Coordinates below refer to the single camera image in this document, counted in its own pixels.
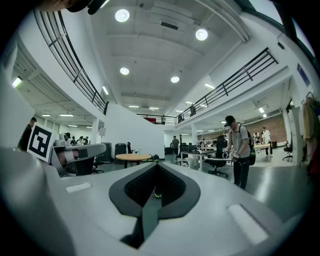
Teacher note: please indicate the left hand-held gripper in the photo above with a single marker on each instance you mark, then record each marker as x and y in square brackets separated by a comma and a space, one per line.
[40, 143]

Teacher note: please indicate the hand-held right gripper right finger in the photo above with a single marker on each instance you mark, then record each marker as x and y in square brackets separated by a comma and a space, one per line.
[220, 200]

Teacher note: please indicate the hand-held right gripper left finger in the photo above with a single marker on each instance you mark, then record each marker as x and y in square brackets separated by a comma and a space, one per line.
[95, 200]

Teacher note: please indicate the black high-back office chair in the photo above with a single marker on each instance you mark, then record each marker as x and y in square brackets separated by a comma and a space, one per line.
[220, 152]

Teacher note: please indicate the black storage bin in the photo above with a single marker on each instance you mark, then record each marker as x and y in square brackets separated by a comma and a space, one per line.
[120, 150]
[107, 151]

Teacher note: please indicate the white office desk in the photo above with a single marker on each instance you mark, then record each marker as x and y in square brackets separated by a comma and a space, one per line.
[197, 153]

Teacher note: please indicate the round wooden table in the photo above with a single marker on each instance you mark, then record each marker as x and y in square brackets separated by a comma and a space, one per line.
[133, 157]

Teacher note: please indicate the black backpack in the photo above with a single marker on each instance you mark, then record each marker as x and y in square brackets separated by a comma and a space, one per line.
[250, 147]

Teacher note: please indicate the long wooden table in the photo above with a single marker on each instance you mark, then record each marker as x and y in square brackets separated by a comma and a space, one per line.
[261, 145]

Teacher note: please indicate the curved black balcony railing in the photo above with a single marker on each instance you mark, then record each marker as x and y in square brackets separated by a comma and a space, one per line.
[75, 67]

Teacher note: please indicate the round ceiling light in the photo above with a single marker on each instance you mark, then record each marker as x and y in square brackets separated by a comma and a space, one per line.
[175, 79]
[124, 71]
[122, 15]
[201, 34]

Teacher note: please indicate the coat rack with clothes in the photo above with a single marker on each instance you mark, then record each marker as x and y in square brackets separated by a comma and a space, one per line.
[310, 130]

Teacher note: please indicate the straight black balcony railing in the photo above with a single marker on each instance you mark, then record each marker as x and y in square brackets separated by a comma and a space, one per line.
[232, 80]

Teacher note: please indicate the ceiling air vent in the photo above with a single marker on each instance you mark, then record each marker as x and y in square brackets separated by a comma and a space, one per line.
[169, 25]

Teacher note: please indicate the blue wall sign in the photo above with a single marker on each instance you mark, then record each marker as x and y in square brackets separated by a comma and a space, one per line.
[303, 75]

